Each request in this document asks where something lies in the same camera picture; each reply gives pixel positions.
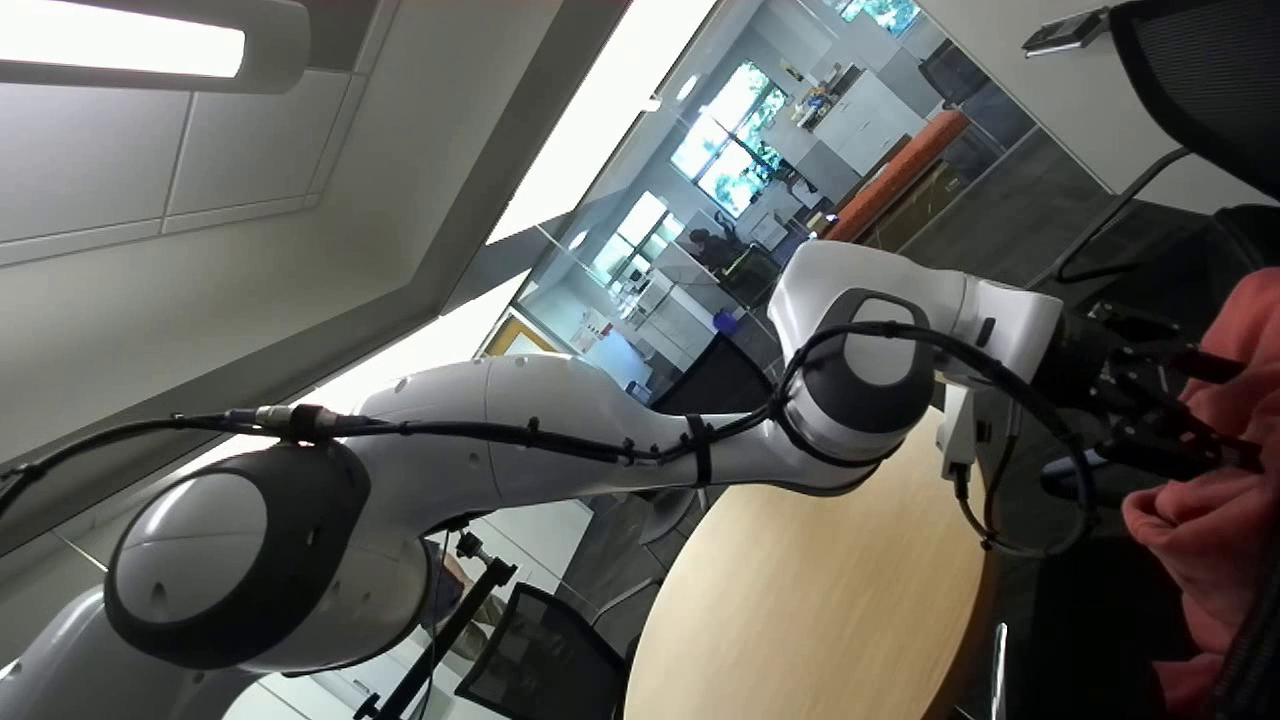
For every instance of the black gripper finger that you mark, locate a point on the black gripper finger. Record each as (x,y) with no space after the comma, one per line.
(1194,361)
(1194,448)

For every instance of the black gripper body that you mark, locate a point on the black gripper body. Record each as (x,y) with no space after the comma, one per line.
(1104,381)

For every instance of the salmon pink sweatshirt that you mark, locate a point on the salmon pink sweatshirt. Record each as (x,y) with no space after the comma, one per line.
(1227,563)

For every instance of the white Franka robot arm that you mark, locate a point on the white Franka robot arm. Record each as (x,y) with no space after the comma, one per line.
(535,427)

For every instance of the black office chair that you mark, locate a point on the black office chair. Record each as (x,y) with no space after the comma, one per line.
(1092,625)
(1207,81)

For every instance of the long orange bench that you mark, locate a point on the long orange bench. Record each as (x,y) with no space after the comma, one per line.
(901,166)

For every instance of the grey whiteboard marker tray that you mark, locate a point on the grey whiteboard marker tray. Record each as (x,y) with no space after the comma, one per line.
(1064,35)

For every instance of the black armchair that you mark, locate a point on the black armchair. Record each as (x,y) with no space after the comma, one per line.
(725,381)

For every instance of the black mesh chair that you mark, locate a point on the black mesh chair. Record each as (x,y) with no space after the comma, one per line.
(546,660)

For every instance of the rectangular ceiling light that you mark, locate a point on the rectangular ceiling light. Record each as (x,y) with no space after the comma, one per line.
(122,41)

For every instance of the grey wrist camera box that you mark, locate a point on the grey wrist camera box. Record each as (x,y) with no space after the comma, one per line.
(961,444)

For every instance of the black camera stand rod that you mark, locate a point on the black camera stand rod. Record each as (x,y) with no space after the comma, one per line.
(447,625)

